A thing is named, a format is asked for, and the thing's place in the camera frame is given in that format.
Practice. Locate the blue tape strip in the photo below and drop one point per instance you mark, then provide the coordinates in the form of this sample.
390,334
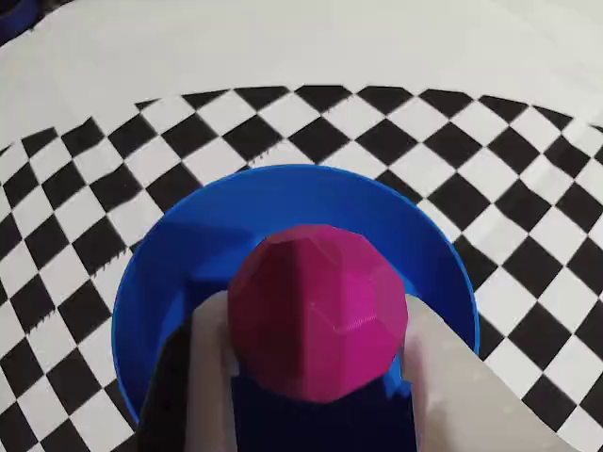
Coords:
14,19

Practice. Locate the black white checkered paper mat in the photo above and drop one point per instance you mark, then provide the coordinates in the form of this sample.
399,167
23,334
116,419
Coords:
301,56

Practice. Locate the blue round plastic box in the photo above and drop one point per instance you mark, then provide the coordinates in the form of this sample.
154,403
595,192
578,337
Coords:
330,202

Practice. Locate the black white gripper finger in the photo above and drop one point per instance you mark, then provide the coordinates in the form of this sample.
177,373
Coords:
207,376

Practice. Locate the pink faceted ball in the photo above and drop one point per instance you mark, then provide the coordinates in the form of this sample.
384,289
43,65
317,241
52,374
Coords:
320,311

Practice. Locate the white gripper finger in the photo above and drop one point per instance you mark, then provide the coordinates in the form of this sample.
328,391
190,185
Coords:
452,400

